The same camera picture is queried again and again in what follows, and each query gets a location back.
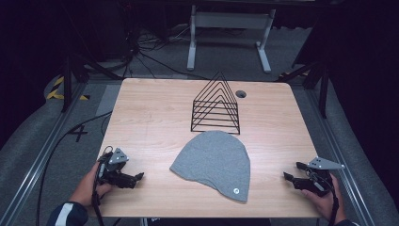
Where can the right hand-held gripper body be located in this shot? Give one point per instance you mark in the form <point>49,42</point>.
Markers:
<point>315,185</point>

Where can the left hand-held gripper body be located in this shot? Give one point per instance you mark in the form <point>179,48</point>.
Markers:
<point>113,177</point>

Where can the grey beanie hat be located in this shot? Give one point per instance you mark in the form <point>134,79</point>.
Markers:
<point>213,163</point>

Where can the person's right hand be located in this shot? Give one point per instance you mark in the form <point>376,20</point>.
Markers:
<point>327,205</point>

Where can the person's left hand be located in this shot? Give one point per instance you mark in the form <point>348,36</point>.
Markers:
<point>86,188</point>

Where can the black metal stand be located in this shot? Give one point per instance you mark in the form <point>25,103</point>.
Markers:
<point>67,84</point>
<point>323,91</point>

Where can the yellow black floor tape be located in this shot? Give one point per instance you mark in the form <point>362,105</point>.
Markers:
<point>55,91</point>

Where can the aluminium floor rail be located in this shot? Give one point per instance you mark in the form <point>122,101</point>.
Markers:
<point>345,182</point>
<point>31,175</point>

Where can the white metal table frame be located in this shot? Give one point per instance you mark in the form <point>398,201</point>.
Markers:
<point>232,20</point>

